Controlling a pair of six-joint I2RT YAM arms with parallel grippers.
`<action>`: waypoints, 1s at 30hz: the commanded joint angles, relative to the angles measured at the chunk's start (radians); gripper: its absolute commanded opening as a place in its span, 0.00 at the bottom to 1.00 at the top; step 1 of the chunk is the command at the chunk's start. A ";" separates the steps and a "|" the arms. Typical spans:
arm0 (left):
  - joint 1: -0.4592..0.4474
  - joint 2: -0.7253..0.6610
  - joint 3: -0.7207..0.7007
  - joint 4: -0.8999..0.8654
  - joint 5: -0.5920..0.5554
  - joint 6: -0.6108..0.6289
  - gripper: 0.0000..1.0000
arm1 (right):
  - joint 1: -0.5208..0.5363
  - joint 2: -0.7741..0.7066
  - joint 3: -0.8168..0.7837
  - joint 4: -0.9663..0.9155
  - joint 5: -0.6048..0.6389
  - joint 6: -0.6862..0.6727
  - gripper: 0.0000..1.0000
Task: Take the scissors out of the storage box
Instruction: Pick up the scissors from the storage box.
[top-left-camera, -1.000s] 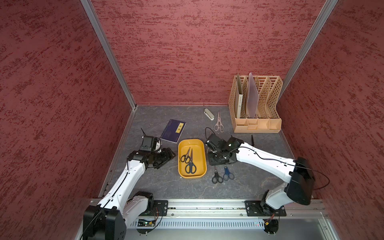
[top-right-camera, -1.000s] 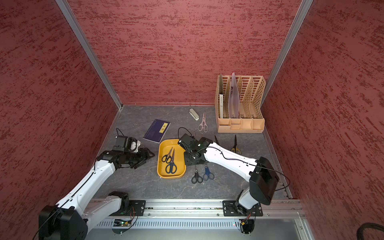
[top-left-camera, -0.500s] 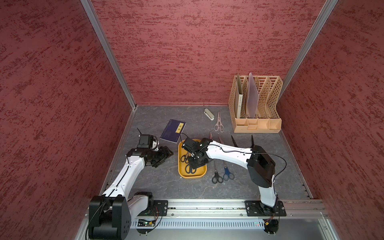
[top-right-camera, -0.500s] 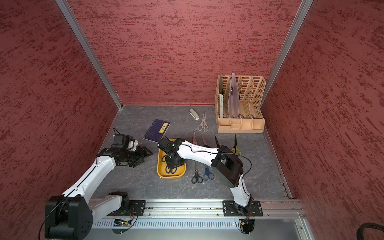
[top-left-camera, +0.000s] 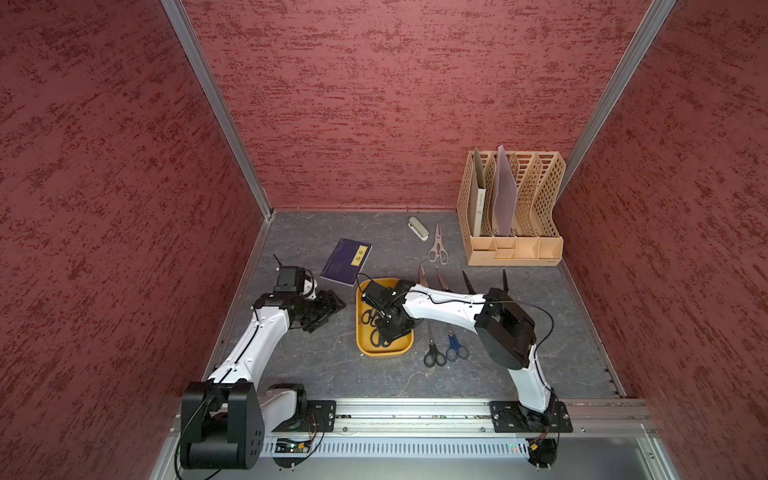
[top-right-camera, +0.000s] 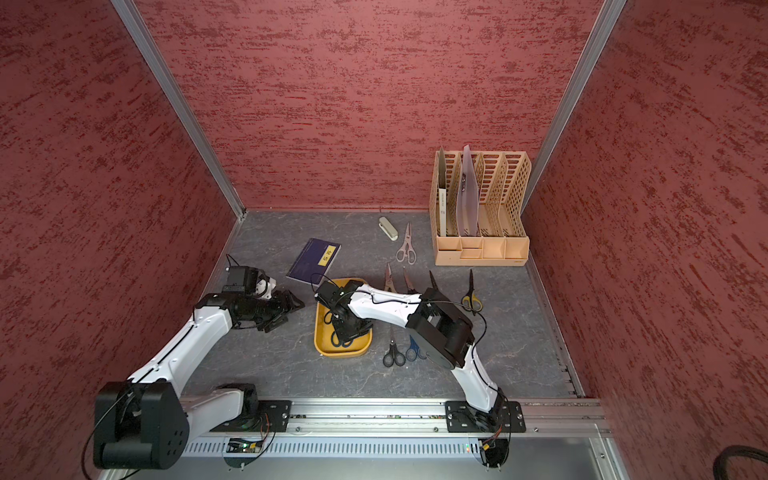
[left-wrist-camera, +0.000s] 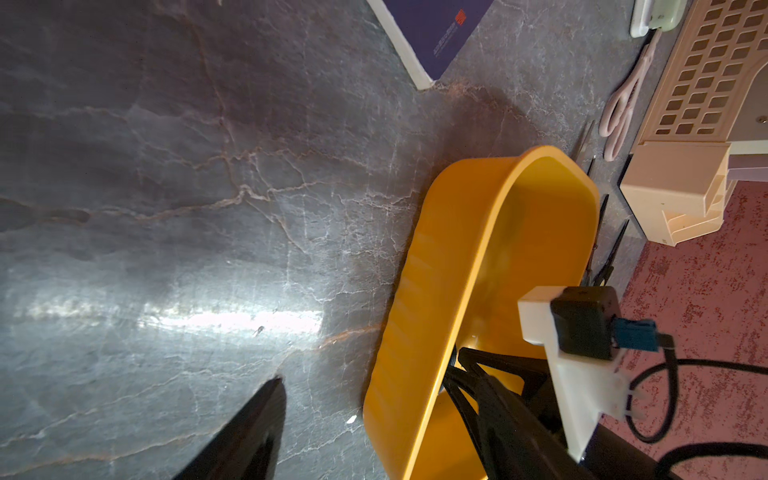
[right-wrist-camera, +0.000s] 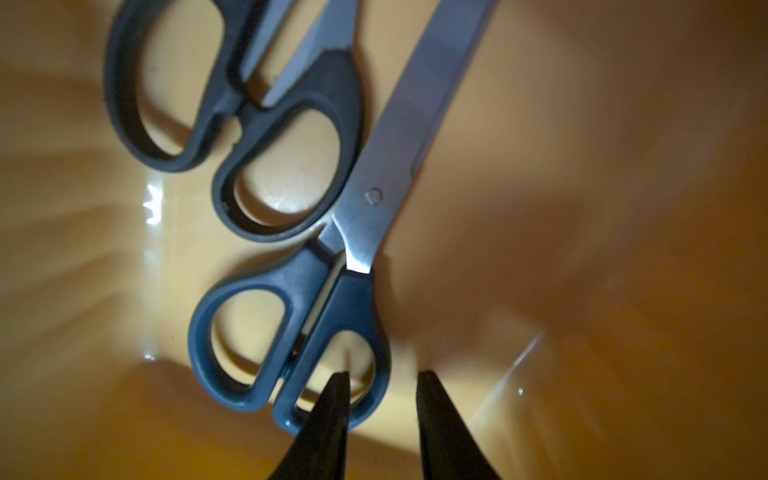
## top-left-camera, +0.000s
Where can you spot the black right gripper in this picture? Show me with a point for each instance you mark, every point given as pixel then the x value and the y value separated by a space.
pixel 387 335

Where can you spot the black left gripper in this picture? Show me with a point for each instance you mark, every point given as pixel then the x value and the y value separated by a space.
pixel 328 306

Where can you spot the small teal handled scissors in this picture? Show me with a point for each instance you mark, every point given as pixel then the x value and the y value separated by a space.
pixel 377 341

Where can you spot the yellow plastic storage box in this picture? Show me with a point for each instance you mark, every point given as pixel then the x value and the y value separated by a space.
pixel 398 347

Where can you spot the cream handled kitchen scissors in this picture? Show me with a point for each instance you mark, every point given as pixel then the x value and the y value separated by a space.
pixel 422 279

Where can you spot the small grey handled scissors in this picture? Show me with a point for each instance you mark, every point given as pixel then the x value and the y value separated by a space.
pixel 433 356

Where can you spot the blue handled scissors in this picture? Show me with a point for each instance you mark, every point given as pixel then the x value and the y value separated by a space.
pixel 455 349

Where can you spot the pink handled scissors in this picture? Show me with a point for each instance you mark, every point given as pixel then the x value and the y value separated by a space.
pixel 437 252

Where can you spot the small black handled scissors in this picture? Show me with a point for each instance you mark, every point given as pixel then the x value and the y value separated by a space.
pixel 370 317

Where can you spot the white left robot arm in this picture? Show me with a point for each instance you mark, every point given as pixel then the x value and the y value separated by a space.
pixel 223 420

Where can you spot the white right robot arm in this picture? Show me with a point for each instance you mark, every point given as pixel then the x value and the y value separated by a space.
pixel 505 330

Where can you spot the dark blue book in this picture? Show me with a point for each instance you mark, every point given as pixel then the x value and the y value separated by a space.
pixel 346 261

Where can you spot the beige stapler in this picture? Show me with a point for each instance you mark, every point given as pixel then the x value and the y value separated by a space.
pixel 418 228

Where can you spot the white book in organizer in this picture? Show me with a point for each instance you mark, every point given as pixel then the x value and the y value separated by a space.
pixel 477 195

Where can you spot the beige plastic file organizer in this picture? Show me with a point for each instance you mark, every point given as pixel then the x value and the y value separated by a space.
pixel 534 239

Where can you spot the grey folder in organizer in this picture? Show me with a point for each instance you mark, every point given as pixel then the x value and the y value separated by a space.
pixel 504 205

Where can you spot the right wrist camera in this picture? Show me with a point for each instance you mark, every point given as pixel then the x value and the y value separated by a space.
pixel 385 294

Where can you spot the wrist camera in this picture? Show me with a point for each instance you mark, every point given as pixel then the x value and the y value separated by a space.
pixel 295 280
pixel 385 294

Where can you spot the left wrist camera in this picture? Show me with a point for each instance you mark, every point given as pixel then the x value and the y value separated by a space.
pixel 295 280

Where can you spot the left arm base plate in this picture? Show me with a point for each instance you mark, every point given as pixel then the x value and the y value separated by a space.
pixel 318 416

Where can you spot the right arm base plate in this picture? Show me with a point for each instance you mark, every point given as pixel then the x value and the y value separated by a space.
pixel 513 417

